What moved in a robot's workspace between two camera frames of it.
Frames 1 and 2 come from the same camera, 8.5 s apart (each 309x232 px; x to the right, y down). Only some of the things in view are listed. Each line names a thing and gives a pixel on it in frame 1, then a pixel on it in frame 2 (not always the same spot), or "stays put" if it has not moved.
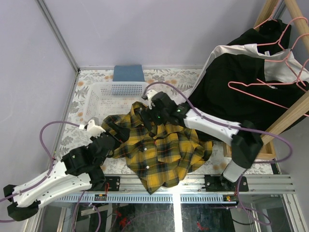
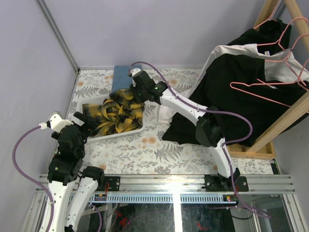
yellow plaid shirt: [161, 156] to [120, 113]
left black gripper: [116, 137] to [78, 124]
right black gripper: [148, 112] to [133, 88]
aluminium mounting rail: [195, 184] stays put
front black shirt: [234, 87] stays put
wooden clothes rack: [298, 16] stays put
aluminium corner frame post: [52, 22] stays put
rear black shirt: [273, 35] stays put
